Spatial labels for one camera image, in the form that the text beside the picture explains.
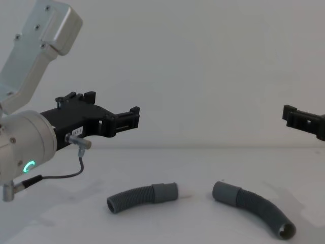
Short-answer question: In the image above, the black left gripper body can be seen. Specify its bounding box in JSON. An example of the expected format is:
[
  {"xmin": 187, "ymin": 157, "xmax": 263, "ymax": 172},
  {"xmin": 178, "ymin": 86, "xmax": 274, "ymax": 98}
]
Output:
[{"xmin": 40, "ymin": 100, "xmax": 113, "ymax": 154}]

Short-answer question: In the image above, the white table cloth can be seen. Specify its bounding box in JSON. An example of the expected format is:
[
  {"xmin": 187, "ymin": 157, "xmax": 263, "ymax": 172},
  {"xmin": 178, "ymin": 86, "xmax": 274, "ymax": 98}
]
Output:
[{"xmin": 0, "ymin": 145, "xmax": 325, "ymax": 244}]

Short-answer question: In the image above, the thin dark gripper cable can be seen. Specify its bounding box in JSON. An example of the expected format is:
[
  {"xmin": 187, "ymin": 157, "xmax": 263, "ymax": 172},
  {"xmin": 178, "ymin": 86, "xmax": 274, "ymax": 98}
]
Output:
[{"xmin": 2, "ymin": 133, "xmax": 92, "ymax": 203}]

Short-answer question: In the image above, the short grey corrugated hose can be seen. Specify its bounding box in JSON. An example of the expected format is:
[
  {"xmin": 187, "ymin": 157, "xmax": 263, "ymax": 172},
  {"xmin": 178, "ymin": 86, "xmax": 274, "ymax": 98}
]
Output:
[{"xmin": 106, "ymin": 182, "xmax": 180, "ymax": 212}]

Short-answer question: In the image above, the long grey corrugated hose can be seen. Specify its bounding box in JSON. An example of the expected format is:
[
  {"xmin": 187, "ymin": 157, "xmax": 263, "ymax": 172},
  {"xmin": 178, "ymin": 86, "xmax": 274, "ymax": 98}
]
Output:
[{"xmin": 212, "ymin": 180, "xmax": 297, "ymax": 241}]

